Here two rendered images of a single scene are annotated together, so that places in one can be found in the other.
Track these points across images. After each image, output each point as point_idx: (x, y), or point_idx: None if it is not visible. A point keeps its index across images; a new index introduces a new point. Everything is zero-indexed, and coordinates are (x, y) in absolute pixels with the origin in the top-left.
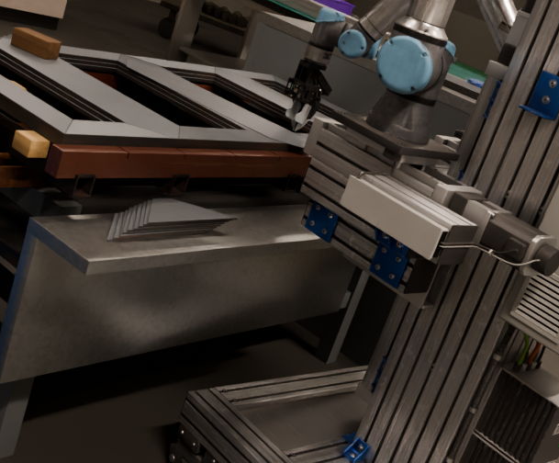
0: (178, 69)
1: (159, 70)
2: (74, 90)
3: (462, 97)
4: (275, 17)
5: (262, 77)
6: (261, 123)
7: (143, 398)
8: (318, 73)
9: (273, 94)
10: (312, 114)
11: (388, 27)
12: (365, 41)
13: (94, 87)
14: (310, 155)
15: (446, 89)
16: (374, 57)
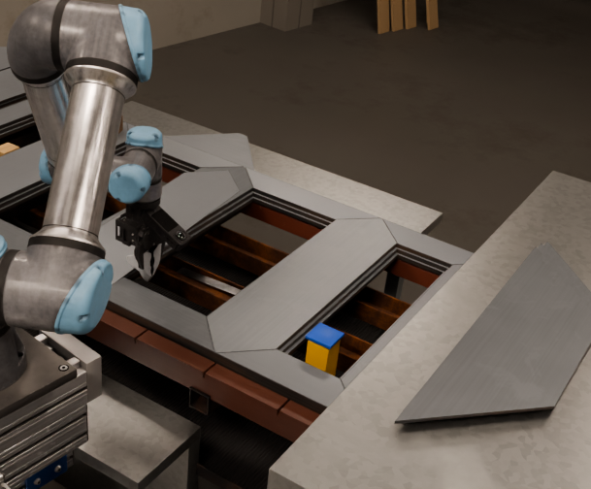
0: (278, 198)
1: (225, 187)
2: None
3: (380, 352)
4: (542, 181)
5: (438, 253)
6: (114, 253)
7: (47, 487)
8: (141, 211)
9: (341, 263)
10: (138, 262)
11: (47, 149)
12: (45, 164)
13: (33, 166)
14: None
15: (423, 337)
16: (508, 266)
